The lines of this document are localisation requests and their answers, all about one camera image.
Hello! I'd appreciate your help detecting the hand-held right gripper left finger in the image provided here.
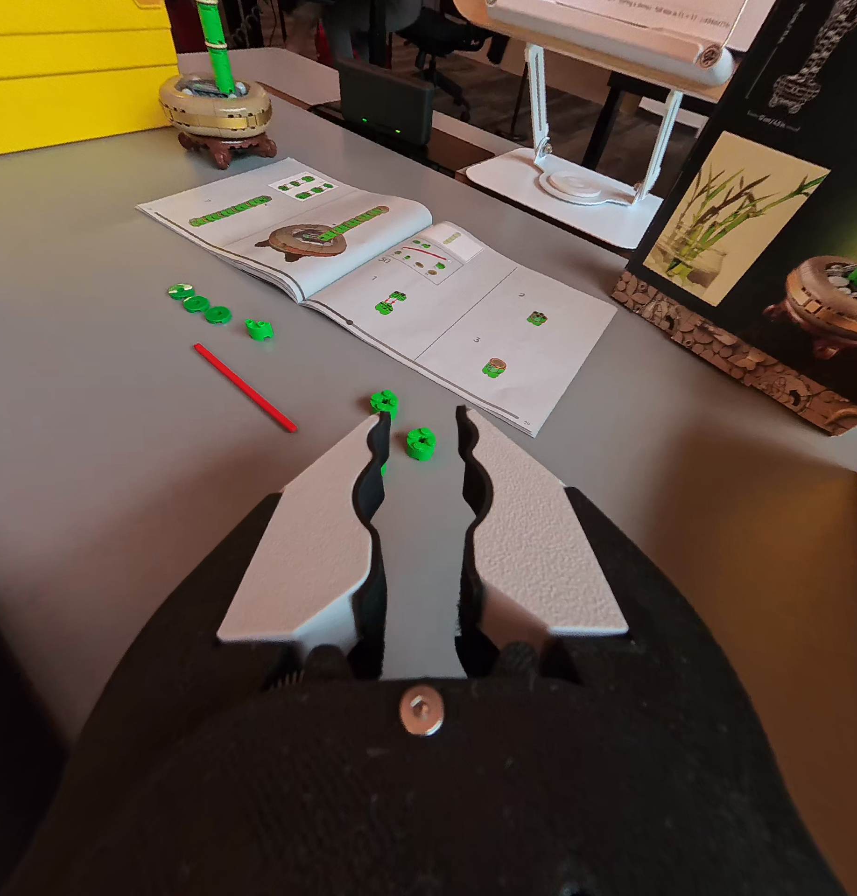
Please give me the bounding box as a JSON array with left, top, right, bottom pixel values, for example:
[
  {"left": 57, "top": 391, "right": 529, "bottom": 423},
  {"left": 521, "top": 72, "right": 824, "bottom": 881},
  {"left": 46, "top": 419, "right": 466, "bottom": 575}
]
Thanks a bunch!
[{"left": 217, "top": 412, "right": 392, "bottom": 680}]

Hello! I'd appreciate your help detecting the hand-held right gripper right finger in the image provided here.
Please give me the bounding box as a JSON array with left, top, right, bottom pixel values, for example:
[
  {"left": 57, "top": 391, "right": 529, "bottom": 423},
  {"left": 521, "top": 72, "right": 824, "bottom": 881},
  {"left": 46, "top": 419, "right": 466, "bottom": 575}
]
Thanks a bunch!
[{"left": 455, "top": 406, "right": 630, "bottom": 679}]

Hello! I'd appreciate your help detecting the yellow plastic parts bin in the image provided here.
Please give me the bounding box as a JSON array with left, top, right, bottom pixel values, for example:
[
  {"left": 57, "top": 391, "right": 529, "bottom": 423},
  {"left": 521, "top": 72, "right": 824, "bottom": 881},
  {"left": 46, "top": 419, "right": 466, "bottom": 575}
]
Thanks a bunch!
[{"left": 0, "top": 0, "right": 179, "bottom": 158}]

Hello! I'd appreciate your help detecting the grey desk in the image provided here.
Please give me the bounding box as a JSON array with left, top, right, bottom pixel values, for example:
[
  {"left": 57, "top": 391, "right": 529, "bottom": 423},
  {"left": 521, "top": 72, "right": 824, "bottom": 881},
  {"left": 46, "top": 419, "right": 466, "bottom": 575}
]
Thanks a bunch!
[{"left": 0, "top": 48, "right": 857, "bottom": 896}]

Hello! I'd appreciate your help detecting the thin red toy rod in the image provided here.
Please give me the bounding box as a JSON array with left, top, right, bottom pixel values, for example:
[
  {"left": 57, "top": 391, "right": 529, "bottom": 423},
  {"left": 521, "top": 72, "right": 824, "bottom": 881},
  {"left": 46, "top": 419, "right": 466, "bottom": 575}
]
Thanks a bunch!
[{"left": 194, "top": 343, "right": 298, "bottom": 434}]

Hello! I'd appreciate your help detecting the building instruction booklet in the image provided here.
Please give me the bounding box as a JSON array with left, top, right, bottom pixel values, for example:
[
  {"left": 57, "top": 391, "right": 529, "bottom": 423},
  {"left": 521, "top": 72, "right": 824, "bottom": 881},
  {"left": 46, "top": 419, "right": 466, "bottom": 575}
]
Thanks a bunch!
[{"left": 136, "top": 157, "right": 618, "bottom": 438}]

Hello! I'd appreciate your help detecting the toy bamboo stalk in tan pot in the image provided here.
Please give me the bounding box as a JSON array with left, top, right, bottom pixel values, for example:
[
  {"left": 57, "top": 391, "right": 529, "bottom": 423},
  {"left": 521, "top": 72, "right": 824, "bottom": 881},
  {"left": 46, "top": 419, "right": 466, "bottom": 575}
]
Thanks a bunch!
[{"left": 157, "top": 0, "right": 279, "bottom": 171}]

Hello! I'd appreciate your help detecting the black power box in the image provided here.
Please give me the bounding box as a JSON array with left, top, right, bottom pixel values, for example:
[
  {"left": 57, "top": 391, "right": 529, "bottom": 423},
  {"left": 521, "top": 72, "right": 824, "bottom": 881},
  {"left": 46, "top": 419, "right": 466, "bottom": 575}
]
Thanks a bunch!
[{"left": 337, "top": 58, "right": 435, "bottom": 146}]

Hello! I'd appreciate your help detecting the black toy set box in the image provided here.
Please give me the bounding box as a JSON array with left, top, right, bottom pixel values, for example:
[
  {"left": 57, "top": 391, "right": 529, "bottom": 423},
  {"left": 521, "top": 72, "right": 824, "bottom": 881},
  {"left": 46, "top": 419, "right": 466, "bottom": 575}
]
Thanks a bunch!
[{"left": 611, "top": 0, "right": 857, "bottom": 436}]

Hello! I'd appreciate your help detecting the black office chair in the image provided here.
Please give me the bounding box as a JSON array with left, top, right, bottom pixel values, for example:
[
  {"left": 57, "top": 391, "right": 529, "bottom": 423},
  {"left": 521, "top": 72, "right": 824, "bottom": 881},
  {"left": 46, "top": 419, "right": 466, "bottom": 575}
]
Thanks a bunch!
[{"left": 393, "top": 0, "right": 513, "bottom": 120}]

